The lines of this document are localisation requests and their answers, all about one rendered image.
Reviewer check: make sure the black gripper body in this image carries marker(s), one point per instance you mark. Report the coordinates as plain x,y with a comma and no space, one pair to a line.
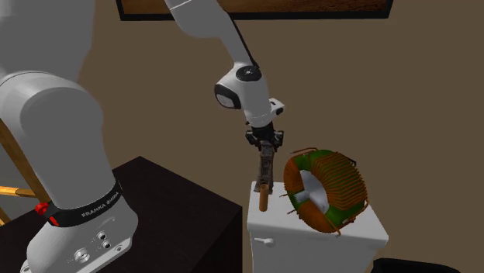
264,135

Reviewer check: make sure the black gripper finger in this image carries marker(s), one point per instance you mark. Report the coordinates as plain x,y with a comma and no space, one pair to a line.
266,166

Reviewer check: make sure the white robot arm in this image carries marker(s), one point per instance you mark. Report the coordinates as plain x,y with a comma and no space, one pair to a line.
64,143

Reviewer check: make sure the brown cylindrical stick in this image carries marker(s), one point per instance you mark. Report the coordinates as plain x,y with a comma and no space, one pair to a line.
263,201

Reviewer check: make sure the white toilet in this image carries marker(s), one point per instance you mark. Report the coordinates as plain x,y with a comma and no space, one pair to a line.
302,245

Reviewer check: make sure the dark robot stand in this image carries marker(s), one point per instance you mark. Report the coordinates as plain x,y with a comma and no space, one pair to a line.
181,219

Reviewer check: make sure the wooden rack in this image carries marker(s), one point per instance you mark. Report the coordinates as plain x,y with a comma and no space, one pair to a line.
19,162

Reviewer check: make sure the black-framed brown wall picture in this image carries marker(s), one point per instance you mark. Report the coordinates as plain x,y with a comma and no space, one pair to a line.
287,6

